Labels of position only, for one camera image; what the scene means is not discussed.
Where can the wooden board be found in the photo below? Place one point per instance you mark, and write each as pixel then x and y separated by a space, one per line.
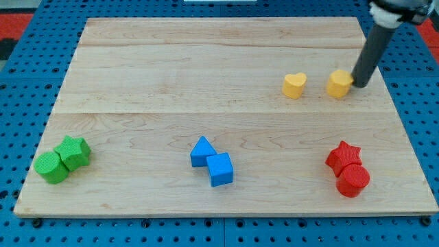
pixel 142 91

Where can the red cylinder block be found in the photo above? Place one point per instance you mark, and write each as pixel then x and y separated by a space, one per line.
pixel 352 180

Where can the blue cube block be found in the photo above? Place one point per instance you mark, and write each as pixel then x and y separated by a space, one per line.
pixel 220 169

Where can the yellow heart block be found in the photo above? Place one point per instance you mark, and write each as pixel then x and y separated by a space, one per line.
pixel 294 85

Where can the green cylinder block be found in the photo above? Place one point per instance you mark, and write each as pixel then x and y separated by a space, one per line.
pixel 50 167

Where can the yellow hexagon block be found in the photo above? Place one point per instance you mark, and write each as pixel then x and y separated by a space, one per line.
pixel 339 83

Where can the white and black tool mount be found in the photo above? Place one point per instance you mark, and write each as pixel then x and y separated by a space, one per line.
pixel 392 13

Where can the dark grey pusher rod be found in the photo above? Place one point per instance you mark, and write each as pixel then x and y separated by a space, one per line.
pixel 377 40

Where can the green star block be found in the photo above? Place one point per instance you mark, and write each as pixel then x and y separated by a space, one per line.
pixel 74 152

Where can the red star block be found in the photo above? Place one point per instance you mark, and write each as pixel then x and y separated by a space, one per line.
pixel 343 156

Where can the blue triangle block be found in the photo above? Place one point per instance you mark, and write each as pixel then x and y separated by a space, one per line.
pixel 201 151

